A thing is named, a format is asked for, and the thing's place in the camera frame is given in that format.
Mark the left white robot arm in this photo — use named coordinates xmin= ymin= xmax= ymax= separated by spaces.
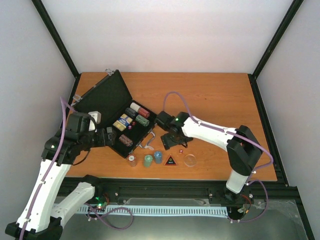
xmin=5 ymin=127 xmax=116 ymax=240

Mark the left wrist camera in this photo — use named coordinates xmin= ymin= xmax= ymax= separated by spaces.
xmin=88 ymin=111 xmax=102 ymax=131

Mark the black triangular dealer badge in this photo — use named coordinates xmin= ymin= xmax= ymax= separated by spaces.
xmin=164 ymin=154 xmax=178 ymax=166

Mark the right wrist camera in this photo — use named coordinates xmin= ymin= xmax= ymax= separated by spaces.
xmin=155 ymin=111 xmax=175 ymax=132

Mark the light green poker chip stack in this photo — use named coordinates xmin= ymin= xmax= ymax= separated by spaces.
xmin=143 ymin=154 xmax=153 ymax=168

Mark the light blue poker chip stack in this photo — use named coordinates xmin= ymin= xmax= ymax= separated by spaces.
xmin=153 ymin=151 xmax=163 ymax=164

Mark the white slotted cable duct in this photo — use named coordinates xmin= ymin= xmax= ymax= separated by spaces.
xmin=75 ymin=204 xmax=228 ymax=218

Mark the black poker set case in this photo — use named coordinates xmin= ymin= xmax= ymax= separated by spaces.
xmin=72 ymin=70 xmax=157 ymax=158

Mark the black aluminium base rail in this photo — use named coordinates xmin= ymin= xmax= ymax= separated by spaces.
xmin=58 ymin=177 xmax=302 ymax=207

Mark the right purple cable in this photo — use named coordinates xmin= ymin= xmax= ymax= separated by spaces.
xmin=162 ymin=91 xmax=274 ymax=223

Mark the dark blue poker chip stack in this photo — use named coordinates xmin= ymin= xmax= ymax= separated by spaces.
xmin=124 ymin=107 xmax=138 ymax=120

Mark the clear round dealer button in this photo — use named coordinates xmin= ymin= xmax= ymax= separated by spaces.
xmin=184 ymin=154 xmax=197 ymax=167

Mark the blue yellow card deck box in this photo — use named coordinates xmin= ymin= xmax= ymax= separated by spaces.
xmin=112 ymin=113 xmax=133 ymax=132

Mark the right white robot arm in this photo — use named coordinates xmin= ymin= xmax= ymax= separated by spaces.
xmin=155 ymin=111 xmax=263 ymax=195

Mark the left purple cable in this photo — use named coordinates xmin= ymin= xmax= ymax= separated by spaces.
xmin=19 ymin=96 xmax=77 ymax=240

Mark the red poker chip stack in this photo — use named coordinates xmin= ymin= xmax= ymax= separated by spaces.
xmin=137 ymin=107 xmax=150 ymax=119

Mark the dark green poker chip stack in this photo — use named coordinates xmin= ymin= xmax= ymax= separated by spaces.
xmin=135 ymin=114 xmax=150 ymax=127

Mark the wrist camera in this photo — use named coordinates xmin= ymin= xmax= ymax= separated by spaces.
xmin=88 ymin=111 xmax=102 ymax=131
xmin=155 ymin=111 xmax=175 ymax=132

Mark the orange white poker chip stack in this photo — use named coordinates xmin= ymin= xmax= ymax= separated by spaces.
xmin=127 ymin=154 xmax=137 ymax=167

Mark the purple cable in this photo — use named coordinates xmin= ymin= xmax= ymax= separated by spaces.
xmin=19 ymin=96 xmax=77 ymax=240
xmin=162 ymin=91 xmax=274 ymax=223

